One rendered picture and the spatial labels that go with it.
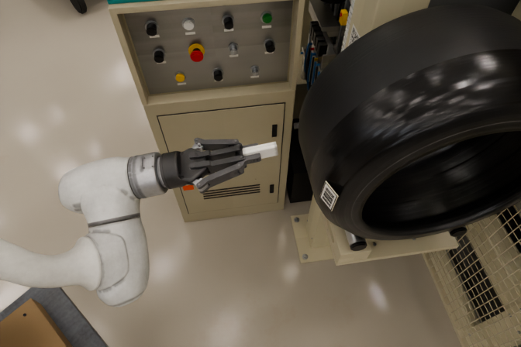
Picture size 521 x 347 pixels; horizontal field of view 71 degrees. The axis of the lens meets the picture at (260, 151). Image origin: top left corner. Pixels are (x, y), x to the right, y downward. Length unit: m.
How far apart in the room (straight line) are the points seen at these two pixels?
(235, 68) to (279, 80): 0.17
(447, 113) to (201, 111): 0.93
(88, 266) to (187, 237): 1.31
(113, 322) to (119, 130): 1.19
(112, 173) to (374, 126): 0.50
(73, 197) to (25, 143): 1.98
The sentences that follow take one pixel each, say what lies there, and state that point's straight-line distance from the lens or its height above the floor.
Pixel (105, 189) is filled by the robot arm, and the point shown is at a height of 1.22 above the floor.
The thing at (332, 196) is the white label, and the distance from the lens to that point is 0.74.
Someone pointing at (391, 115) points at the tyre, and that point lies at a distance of 0.65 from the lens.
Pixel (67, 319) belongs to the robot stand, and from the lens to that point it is 1.34.
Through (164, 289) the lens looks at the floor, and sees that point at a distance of 1.96.
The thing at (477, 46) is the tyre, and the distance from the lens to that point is 0.73.
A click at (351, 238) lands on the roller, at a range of 1.03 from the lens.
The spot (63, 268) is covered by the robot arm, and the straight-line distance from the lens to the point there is 0.76.
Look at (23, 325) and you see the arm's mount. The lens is 1.31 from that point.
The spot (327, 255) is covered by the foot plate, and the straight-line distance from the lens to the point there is 1.98.
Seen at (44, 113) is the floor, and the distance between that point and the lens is 2.91.
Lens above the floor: 1.82
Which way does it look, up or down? 52 degrees down
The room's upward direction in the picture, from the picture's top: straight up
